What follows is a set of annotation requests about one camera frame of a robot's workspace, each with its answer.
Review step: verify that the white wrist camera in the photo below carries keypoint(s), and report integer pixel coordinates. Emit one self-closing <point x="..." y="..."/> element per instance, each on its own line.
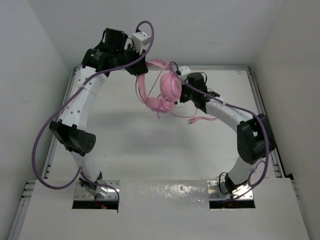
<point x="184" y="72"/>
<point x="140" y="40"/>

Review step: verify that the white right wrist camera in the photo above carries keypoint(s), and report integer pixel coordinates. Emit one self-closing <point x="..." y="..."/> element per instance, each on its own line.
<point x="184" y="72"/>

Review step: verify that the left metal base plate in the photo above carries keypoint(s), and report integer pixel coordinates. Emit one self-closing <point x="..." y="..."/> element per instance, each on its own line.
<point x="86" y="192"/>

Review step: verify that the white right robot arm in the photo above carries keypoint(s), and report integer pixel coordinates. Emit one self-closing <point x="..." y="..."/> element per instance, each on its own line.
<point x="254" y="136"/>

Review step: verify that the white front cover board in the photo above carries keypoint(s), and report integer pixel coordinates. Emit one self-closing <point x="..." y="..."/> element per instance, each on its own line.
<point x="166" y="210"/>

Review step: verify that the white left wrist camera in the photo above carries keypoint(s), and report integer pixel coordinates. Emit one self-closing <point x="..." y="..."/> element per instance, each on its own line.
<point x="140" y="40"/>

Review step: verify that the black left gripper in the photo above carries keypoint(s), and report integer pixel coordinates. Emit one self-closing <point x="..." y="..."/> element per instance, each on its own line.
<point x="138" y="68"/>

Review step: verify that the pink headphones with cable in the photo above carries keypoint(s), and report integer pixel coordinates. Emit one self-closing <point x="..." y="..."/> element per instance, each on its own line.
<point x="165" y="91"/>

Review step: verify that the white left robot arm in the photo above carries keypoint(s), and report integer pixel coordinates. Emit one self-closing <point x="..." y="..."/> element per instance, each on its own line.
<point x="115" y="51"/>

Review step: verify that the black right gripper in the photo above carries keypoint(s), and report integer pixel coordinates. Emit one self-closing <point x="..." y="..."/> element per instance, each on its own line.
<point x="182" y="99"/>

